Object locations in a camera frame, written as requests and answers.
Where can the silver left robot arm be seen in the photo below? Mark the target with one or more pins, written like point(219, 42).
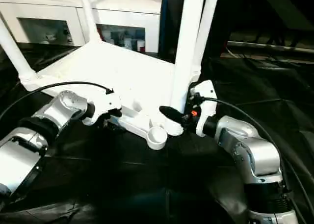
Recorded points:
point(22, 155)

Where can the white plastic table top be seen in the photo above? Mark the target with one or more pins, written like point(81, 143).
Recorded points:
point(110, 69)

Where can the white sideboard cabinet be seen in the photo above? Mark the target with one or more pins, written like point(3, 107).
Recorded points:
point(49, 8)

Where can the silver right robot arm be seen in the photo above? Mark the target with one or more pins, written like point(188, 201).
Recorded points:
point(257, 148)

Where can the dark blue panel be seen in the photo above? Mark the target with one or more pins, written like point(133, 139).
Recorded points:
point(164, 20)

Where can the dark metal rail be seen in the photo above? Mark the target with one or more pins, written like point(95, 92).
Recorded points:
point(269, 46)

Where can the black plastic mat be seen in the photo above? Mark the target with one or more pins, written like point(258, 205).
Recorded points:
point(122, 184)

